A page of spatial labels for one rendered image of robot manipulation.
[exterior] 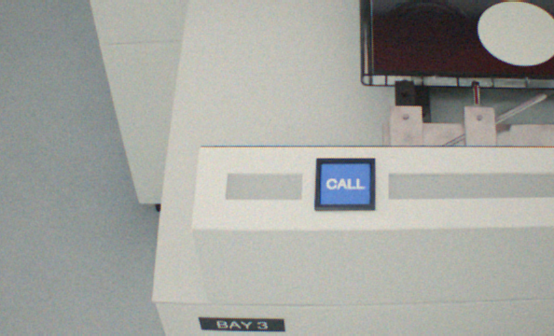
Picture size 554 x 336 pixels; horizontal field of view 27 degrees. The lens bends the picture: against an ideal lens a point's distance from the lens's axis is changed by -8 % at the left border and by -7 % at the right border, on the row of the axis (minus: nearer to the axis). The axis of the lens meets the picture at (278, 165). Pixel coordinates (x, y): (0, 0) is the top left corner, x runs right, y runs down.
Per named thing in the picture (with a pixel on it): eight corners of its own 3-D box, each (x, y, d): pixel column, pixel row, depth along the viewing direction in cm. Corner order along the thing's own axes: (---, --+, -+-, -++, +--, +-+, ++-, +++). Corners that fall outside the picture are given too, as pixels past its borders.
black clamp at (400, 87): (394, 92, 131) (394, 77, 129) (414, 93, 131) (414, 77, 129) (394, 119, 129) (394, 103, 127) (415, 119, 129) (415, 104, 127)
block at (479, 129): (462, 122, 128) (463, 105, 126) (491, 123, 128) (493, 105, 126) (465, 184, 124) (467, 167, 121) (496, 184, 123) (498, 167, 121)
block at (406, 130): (389, 121, 129) (389, 104, 127) (421, 122, 129) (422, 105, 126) (390, 185, 124) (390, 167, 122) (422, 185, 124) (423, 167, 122)
